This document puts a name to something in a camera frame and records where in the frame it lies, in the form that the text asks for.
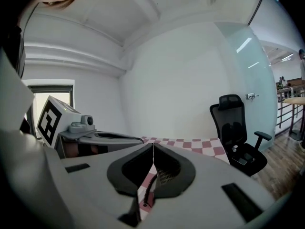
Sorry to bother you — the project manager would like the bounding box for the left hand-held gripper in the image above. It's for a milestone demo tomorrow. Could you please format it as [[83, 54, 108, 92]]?
[[37, 95, 145, 159]]

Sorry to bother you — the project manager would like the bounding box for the flat black device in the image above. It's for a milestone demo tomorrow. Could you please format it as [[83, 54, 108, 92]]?
[[231, 156, 248, 166]]

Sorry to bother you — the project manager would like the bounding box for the person's left hand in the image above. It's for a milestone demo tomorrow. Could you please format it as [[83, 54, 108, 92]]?
[[63, 143, 108, 159]]

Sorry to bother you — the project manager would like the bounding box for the black metal railing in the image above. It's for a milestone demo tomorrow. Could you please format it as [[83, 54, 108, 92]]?
[[276, 83, 305, 130]]

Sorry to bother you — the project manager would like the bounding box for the red white checkered tablecloth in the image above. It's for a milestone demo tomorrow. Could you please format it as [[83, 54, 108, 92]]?
[[139, 136, 231, 221]]

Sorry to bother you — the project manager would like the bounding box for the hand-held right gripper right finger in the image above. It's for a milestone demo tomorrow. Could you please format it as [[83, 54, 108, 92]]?
[[142, 142, 277, 229]]

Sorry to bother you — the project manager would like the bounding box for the black mesh office chair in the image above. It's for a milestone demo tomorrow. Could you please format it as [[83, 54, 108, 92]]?
[[209, 94, 273, 177]]

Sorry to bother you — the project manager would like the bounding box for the round wooden table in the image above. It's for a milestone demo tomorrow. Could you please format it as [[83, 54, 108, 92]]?
[[283, 96, 305, 142]]

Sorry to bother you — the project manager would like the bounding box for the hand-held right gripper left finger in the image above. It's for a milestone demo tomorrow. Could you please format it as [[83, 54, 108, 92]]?
[[61, 142, 153, 229]]

